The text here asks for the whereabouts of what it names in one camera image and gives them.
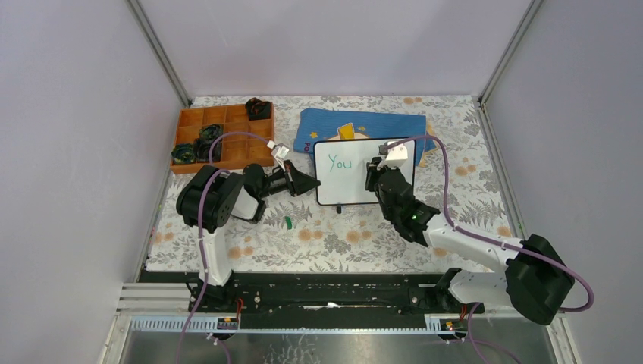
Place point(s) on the dark rolled sock with orange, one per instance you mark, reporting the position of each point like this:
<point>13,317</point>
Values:
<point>257,109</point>

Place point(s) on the dark rolled sock with green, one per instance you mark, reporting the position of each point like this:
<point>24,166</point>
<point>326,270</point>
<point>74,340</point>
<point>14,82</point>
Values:
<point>210,133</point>

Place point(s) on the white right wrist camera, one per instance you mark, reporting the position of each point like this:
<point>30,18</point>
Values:
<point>393,155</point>

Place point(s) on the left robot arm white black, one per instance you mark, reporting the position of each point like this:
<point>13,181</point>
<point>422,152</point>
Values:
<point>213,196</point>

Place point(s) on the black rolled sock middle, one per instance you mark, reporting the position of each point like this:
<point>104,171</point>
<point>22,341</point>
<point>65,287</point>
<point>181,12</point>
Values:
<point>201,149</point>

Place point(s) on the wooden compartment tray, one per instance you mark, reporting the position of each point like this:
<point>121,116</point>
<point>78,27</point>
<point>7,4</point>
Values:
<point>243,141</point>

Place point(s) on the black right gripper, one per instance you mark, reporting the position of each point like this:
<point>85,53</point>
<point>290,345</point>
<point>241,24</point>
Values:
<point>373,171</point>

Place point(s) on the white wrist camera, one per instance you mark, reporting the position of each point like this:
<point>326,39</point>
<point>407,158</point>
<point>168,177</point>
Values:
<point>278,152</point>
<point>393,155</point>

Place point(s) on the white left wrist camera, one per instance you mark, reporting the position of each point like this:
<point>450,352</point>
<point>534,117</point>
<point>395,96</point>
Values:
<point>278,152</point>

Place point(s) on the aluminium frame post left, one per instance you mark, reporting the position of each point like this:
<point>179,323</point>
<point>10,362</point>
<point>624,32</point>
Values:
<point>155,44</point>

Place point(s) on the aluminium frame post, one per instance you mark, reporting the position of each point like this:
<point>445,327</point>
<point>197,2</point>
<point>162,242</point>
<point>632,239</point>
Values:
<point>155,44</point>
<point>507,193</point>

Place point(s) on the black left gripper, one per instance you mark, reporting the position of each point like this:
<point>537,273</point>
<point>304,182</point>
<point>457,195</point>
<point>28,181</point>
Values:
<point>297,182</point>

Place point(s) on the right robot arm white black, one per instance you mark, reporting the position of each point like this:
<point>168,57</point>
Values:
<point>527,275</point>

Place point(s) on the slotted grey cable duct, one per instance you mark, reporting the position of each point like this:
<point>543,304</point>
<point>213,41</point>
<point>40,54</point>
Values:
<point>225,325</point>

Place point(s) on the blue cartoon print cloth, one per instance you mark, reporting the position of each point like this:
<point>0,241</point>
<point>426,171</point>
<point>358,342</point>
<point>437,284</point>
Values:
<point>318,125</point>

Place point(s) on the white board with black frame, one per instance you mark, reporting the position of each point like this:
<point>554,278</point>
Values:
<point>340,165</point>

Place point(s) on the blue green rolled sock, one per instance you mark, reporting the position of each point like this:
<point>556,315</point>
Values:
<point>183,154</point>

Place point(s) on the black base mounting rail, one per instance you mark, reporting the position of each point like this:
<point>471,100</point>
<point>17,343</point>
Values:
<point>341,295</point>

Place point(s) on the aluminium frame post right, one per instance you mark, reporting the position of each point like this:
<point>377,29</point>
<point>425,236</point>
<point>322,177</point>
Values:
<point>507,193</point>

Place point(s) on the floral patterned tablecloth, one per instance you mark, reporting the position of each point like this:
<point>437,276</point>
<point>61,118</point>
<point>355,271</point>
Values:
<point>358,239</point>

